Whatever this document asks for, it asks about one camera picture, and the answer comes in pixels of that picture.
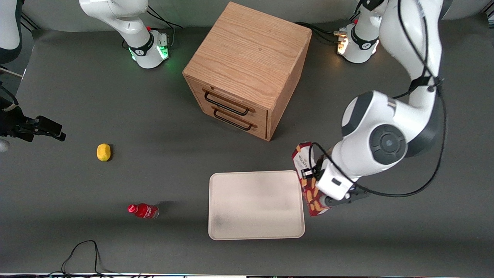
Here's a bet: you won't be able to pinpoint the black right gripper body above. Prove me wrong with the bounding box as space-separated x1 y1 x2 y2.
0 105 28 140

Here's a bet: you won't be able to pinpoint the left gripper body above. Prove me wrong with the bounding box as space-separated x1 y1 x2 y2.
316 158 356 201

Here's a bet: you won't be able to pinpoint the red cookie box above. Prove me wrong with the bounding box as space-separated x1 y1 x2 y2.
292 142 333 217

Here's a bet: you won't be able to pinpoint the cream rectangular tray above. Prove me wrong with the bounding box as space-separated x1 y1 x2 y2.
208 170 306 241

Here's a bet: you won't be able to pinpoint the yellow lemon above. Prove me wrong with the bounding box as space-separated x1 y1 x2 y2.
96 143 112 162

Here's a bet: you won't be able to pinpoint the wooden drawer front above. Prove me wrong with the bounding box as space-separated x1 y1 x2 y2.
188 77 269 128
192 99 268 140

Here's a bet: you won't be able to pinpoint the small red drink bottle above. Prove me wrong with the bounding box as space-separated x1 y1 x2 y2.
128 203 160 219

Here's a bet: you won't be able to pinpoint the oak wooden drawer cabinet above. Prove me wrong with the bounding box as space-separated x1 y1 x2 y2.
182 2 312 141

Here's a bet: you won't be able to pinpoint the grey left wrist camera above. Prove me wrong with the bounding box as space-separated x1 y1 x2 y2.
323 187 370 207

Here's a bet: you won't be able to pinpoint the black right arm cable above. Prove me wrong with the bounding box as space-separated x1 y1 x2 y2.
0 83 20 112

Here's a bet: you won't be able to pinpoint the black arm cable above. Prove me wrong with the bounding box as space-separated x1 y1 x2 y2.
308 0 447 198
0 83 20 112

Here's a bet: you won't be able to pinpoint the black wire drawer handle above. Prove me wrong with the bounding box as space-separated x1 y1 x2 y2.
213 108 254 131
203 90 250 116

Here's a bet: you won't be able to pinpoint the black frame strut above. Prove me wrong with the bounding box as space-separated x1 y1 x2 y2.
20 12 41 32

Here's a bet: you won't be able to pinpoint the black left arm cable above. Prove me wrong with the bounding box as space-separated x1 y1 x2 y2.
308 0 447 198

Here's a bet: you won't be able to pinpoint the thin black looped cable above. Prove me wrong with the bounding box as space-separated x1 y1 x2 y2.
49 240 116 277

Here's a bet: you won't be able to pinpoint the black left arm base cables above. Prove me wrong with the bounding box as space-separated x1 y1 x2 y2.
295 11 361 45

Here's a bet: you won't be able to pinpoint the black arm base cables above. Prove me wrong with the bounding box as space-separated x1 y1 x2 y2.
146 5 183 50
295 11 361 45

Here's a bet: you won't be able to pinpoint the black right arm base cables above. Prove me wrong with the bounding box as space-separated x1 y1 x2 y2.
146 5 183 50

